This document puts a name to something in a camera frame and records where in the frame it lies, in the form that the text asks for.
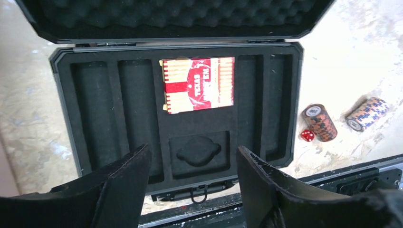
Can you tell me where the red die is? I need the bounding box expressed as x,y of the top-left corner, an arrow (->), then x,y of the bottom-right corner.
300,129 -> 315,142

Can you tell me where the red Texas Hold'em card deck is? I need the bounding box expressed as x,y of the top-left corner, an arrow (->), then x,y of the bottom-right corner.
159,57 -> 235,114

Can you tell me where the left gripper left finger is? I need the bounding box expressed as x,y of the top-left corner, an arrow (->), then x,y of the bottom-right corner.
0,144 -> 152,228

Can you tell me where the black poker carrying case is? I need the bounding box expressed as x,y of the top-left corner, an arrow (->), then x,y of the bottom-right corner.
17,0 -> 332,201

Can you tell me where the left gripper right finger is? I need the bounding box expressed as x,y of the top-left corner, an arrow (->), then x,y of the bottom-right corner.
236,146 -> 403,228

